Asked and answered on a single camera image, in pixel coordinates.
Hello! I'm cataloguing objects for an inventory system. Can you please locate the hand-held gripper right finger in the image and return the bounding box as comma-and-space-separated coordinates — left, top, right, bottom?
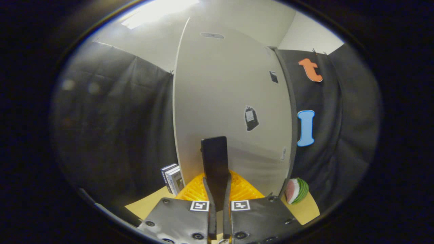
222, 171, 302, 244

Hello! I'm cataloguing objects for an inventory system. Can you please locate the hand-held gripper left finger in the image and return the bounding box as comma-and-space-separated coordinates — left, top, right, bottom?
137, 173, 217, 244

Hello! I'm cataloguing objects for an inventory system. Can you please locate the grey shoe cabinet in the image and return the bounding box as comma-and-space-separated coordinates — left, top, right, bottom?
268, 46, 299, 197

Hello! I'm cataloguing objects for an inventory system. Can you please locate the cream shoe cabinet door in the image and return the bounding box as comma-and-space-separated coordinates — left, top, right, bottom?
172, 17, 293, 210

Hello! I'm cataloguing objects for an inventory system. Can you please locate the toy watermelon slice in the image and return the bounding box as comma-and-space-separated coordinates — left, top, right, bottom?
284, 178, 310, 205

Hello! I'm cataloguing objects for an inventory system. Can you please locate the blue spine book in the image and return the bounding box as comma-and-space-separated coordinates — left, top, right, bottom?
160, 163, 179, 194

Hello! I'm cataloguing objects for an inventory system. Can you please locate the black backdrop cloth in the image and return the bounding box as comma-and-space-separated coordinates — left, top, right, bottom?
51, 41, 380, 221

